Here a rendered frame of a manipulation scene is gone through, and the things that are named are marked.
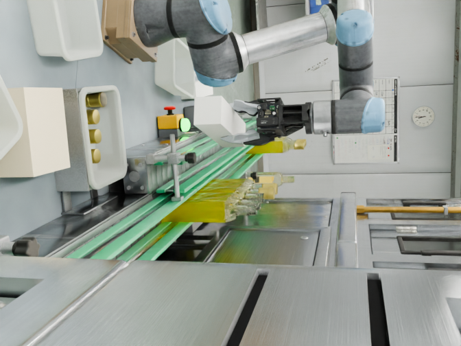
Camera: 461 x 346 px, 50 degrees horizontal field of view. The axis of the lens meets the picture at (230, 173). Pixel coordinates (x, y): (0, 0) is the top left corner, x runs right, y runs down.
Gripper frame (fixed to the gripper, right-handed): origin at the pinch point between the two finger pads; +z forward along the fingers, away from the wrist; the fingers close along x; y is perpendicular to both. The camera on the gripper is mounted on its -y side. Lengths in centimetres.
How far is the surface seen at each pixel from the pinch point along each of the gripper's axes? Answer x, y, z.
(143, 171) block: 10.3, -4.0, 22.4
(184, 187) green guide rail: 13.6, -11.6, 14.0
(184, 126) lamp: -10.5, -41.0, 25.5
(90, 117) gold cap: 0.1, 11.6, 29.1
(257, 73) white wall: -219, -556, 104
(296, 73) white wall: -218, -558, 48
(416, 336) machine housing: 32, 85, -31
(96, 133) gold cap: 3.5, 9.5, 28.4
